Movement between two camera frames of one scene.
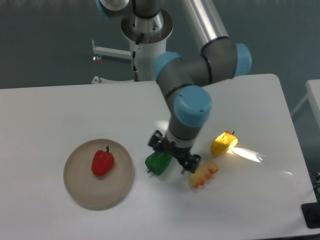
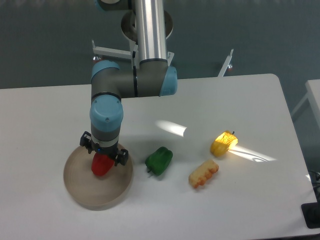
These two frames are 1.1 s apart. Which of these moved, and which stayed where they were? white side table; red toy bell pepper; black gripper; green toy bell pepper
Moved: black gripper
Stayed: red toy bell pepper; green toy bell pepper; white side table
